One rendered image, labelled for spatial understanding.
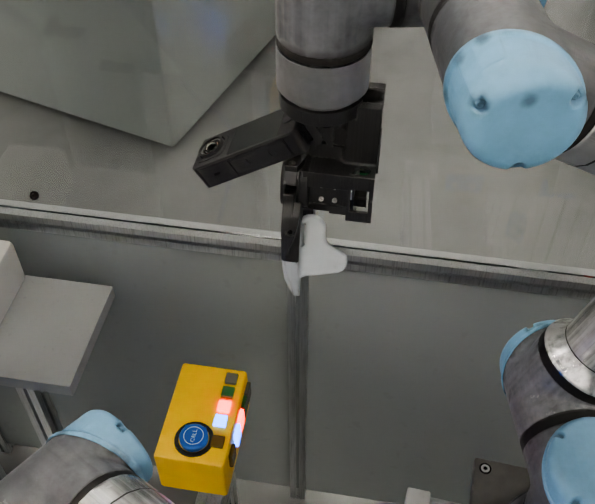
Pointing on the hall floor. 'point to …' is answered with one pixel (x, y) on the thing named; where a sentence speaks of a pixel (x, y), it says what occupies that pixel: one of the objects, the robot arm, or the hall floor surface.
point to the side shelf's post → (40, 413)
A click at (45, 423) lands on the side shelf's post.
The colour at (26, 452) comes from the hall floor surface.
